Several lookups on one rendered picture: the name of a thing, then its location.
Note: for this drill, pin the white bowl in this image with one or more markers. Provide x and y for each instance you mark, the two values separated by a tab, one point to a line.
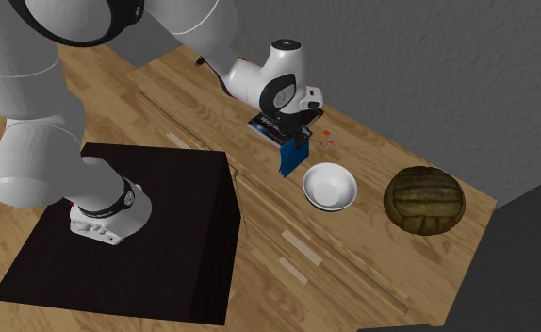
329	186

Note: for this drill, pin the brown leather ball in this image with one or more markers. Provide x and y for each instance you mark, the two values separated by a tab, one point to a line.
424	200

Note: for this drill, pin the small orange and clear object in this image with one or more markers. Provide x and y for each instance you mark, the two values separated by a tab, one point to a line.
328	139

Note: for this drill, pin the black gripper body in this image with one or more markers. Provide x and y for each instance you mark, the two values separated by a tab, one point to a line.
290	123

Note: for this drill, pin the dark robot stand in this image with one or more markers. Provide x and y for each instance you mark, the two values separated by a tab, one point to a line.
178	239

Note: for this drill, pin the dark book with pale lettering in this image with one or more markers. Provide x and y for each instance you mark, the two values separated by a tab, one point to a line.
263	126

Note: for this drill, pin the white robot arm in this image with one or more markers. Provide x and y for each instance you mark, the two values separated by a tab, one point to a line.
27	151

